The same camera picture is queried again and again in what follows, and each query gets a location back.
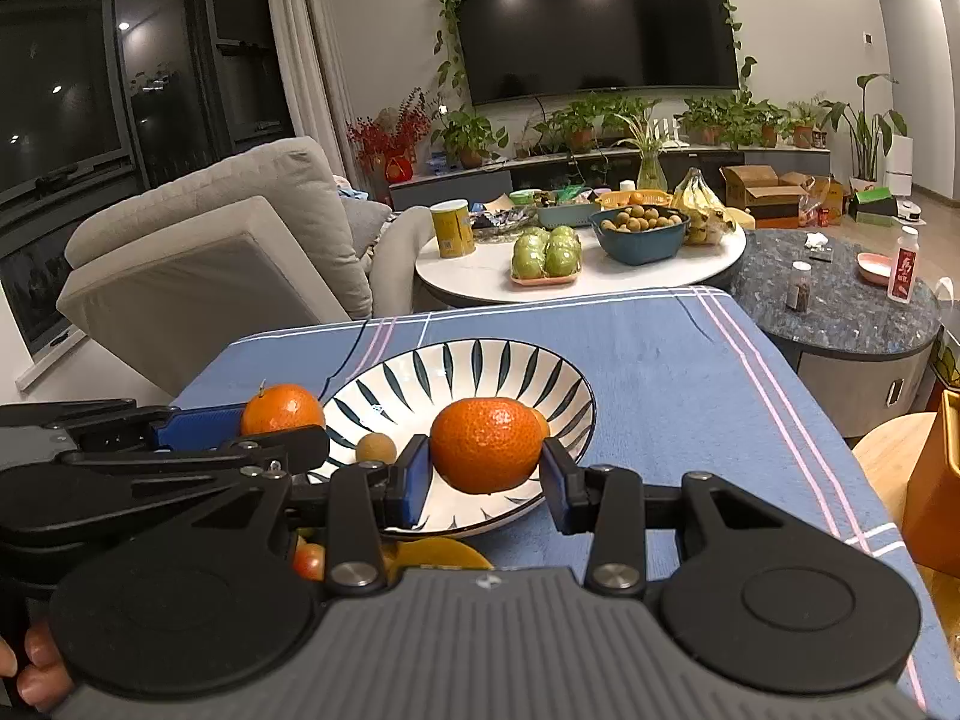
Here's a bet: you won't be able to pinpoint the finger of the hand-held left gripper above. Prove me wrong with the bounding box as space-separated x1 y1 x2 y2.
58 424 332 479
43 402 250 452

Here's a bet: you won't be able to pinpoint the pink dish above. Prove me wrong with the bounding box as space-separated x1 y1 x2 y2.
856 251 897 286

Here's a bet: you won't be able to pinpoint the dark window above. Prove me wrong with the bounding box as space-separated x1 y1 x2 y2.
0 0 297 361

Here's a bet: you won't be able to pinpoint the yellow lemon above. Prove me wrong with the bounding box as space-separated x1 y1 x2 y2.
382 536 496 571

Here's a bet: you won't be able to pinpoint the ivy vine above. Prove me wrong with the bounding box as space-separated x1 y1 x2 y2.
427 0 758 110

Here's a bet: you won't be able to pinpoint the orange basket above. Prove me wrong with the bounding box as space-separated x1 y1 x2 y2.
596 189 672 211

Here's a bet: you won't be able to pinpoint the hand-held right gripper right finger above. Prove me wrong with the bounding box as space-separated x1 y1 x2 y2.
540 437 882 595

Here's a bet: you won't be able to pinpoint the teal bowl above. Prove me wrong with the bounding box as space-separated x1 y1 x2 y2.
589 206 689 267

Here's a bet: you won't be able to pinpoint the teal basket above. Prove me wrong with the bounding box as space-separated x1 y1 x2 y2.
536 195 601 231

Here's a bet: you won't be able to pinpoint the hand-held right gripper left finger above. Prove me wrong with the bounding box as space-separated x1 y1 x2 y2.
148 433 434 592

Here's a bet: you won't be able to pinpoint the wall television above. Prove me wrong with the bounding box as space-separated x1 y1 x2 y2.
446 0 741 107

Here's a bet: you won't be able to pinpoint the yellow can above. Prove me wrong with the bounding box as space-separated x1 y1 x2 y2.
430 199 476 260

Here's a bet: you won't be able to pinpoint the dark marble round table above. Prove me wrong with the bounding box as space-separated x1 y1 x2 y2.
731 229 942 440

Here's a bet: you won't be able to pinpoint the green box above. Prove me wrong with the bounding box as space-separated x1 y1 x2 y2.
849 190 901 226

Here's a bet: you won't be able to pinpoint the white round table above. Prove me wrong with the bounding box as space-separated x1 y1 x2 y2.
415 221 747 308

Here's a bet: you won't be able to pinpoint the blue striped tablecloth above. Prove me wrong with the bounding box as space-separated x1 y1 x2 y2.
171 286 931 720

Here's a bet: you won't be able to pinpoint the grey television cabinet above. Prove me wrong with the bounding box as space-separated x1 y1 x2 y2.
386 142 832 211

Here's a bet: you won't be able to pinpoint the round wooden stool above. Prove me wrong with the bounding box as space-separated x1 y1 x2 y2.
851 411 938 533

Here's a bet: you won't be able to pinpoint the pink tray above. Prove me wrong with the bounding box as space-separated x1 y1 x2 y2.
510 270 582 290

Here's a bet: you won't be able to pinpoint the pile of longans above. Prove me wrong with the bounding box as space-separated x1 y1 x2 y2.
600 206 683 233

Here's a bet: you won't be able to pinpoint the tray of wrapped snacks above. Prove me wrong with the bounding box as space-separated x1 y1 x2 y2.
471 206 541 241

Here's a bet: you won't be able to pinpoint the spider plant in glass vase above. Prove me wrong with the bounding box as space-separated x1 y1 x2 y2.
611 109 680 190

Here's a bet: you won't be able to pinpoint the grey armchair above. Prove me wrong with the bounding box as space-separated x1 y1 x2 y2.
56 136 440 398

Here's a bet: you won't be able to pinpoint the potted green plant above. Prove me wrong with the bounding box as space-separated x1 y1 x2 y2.
679 96 732 146
724 94 785 149
600 94 661 140
551 97 608 152
784 97 822 149
431 111 511 170

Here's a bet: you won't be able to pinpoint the tall leafy plant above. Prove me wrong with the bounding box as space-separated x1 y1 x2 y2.
821 73 908 182

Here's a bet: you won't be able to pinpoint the bunch of bananas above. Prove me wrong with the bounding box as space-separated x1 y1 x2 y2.
670 167 740 245

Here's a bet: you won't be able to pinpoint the small red apple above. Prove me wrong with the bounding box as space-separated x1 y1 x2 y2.
291 542 327 582

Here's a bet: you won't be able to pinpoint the grey cushion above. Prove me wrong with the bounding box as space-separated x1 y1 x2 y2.
341 191 395 256

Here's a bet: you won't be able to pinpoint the white air purifier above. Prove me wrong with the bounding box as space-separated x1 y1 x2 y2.
885 135 916 196

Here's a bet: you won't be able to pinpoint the white bottle with red label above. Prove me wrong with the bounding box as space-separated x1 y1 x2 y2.
886 227 921 305

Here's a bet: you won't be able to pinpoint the person's left hand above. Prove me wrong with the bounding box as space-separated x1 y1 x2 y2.
0 619 76 710

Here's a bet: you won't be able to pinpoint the glass spice jar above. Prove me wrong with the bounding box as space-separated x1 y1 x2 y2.
785 261 812 314

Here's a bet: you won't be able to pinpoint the red berry branches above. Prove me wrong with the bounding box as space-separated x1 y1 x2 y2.
346 88 436 166

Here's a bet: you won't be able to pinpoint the white curtain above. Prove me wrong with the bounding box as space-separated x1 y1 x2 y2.
259 0 357 188

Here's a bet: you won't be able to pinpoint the orange box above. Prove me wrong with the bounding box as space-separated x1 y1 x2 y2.
902 388 960 578

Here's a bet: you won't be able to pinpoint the yellow carton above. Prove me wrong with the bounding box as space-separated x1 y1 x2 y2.
799 174 847 226

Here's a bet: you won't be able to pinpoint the striped ceramic bowl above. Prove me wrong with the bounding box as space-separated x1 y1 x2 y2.
307 339 599 539

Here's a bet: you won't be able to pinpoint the open cardboard box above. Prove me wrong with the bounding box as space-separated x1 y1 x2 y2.
720 163 807 230

